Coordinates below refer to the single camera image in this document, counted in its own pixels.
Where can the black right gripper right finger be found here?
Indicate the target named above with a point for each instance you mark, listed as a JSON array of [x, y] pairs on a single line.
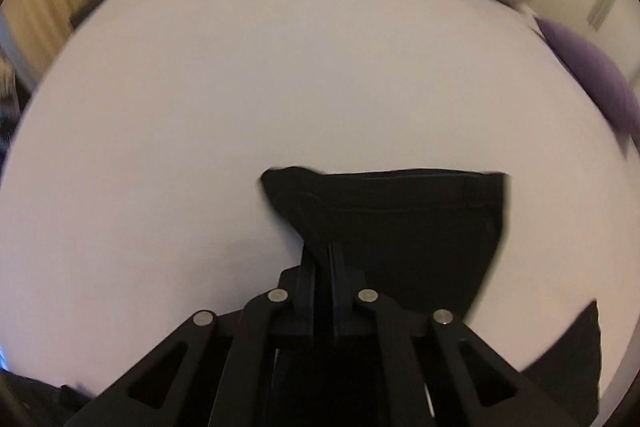
[[437, 371]]

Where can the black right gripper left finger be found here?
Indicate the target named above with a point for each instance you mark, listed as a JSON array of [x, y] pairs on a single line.
[[216, 370]]

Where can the black denim pants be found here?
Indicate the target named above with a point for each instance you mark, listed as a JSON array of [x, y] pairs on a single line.
[[427, 238]]

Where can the white bed sheet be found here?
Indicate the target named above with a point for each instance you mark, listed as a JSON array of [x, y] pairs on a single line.
[[130, 197]]

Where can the purple cushion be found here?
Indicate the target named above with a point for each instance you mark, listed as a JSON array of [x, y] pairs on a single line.
[[597, 74]]

